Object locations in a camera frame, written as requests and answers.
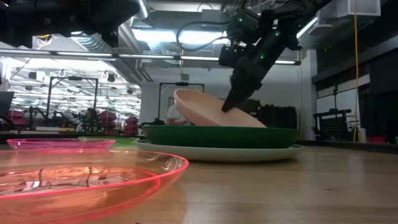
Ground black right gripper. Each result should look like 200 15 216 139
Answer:
218 27 289 113

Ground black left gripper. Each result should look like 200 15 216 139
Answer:
86 0 141 48

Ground peach plastic plate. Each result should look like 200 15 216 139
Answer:
173 88 267 128

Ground large dark green plate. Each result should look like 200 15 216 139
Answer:
141 124 299 149

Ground orange transparent plate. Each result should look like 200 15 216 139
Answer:
0 149 190 224

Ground black stacked crates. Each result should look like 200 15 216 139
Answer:
257 105 298 130

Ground long ceiling light bar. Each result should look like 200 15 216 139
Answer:
0 48 302 66

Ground large light blue plate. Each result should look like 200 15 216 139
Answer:
136 139 305 162

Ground person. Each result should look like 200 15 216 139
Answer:
83 107 98 131
166 104 187 126

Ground grey ceiling box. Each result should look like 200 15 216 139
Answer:
201 9 224 29

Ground black cart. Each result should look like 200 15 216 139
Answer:
312 108 354 142

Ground red storage bins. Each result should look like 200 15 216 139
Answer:
98 110 141 136

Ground green transparent plate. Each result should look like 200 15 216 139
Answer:
77 136 142 147

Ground red transparent plate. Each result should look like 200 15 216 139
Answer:
6 138 116 151

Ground dark monitor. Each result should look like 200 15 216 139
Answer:
0 91 15 118

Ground black rectangular stand frame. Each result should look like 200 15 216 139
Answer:
157 82 205 125

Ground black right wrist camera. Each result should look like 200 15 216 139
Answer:
226 8 265 44

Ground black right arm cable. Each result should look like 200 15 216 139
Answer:
176 21 233 52

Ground tall black stand frame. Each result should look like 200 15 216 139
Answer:
45 76 100 125

